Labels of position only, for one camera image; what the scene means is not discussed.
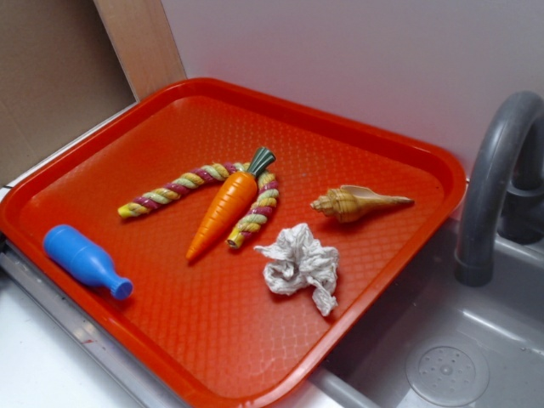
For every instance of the tan spiral sea shell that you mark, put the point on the tan spiral sea shell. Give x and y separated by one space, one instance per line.
349 203

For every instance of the orange toy carrot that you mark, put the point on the orange toy carrot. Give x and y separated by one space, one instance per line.
233 197

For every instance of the red plastic tray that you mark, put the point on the red plastic tray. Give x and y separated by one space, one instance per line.
211 329

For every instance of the crumpled white paper towel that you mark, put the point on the crumpled white paper towel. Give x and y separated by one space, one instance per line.
297 260

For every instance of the blue plastic toy bottle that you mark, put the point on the blue plastic toy bottle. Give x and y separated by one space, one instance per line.
85 261

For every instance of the grey plastic sink basin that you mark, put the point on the grey plastic sink basin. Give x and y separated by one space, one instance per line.
430 341

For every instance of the light wooden board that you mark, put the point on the light wooden board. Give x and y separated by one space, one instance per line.
143 41

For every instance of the grey plastic faucet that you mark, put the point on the grey plastic faucet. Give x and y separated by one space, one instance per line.
505 192

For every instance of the brown cardboard panel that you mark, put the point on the brown cardboard panel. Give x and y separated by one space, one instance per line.
60 77

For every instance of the multicoloured twisted rope toy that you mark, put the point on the multicoloured twisted rope toy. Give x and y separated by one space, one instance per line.
247 225

